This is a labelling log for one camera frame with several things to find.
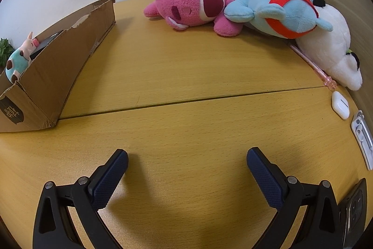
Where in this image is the green potted plant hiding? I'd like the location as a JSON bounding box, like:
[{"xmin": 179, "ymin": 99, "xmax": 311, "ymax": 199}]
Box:
[{"xmin": 0, "ymin": 38, "xmax": 14, "ymax": 67}]

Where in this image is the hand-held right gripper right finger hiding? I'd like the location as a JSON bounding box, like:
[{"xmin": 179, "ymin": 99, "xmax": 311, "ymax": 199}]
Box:
[{"xmin": 246, "ymin": 147, "xmax": 344, "ymax": 249}]

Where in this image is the brown cardboard box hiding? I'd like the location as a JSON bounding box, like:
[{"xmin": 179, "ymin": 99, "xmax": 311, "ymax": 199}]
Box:
[{"xmin": 0, "ymin": 0, "xmax": 116, "ymax": 133}]

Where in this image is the small pig plush toy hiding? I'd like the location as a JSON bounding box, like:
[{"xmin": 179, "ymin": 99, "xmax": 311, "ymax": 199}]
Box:
[{"xmin": 5, "ymin": 32, "xmax": 40, "ymax": 83}]

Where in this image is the wooden desktop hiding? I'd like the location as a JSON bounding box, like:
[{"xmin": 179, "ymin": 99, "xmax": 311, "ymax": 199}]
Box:
[{"xmin": 0, "ymin": 0, "xmax": 368, "ymax": 249}]

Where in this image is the white earbuds case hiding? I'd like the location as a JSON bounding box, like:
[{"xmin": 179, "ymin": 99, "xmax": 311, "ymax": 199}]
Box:
[{"xmin": 331, "ymin": 91, "xmax": 350, "ymax": 120}]

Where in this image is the smartphone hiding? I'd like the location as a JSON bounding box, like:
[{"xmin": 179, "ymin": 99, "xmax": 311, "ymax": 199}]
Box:
[{"xmin": 338, "ymin": 178, "xmax": 368, "ymax": 248}]

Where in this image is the pink bear plush toy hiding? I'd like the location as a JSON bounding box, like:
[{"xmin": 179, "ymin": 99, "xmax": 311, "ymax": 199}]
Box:
[{"xmin": 143, "ymin": 0, "xmax": 242, "ymax": 38}]

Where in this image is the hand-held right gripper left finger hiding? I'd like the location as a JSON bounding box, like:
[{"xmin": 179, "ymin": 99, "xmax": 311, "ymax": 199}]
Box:
[{"xmin": 33, "ymin": 149, "xmax": 129, "ymax": 249}]

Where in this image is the white plush toy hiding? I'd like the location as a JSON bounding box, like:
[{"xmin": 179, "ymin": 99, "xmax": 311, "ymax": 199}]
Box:
[{"xmin": 291, "ymin": 0, "xmax": 363, "ymax": 91}]

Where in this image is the pink pen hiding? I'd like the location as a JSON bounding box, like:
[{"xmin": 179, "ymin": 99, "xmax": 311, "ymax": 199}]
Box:
[{"xmin": 288, "ymin": 43, "xmax": 338, "ymax": 91}]

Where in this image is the blue plush toy red band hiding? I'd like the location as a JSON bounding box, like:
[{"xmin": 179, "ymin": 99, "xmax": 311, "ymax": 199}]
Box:
[{"xmin": 224, "ymin": 0, "xmax": 333, "ymax": 39}]

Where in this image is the black power adapter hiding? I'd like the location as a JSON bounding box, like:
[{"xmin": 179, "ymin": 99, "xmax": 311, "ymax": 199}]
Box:
[{"xmin": 31, "ymin": 30, "xmax": 63, "ymax": 60}]

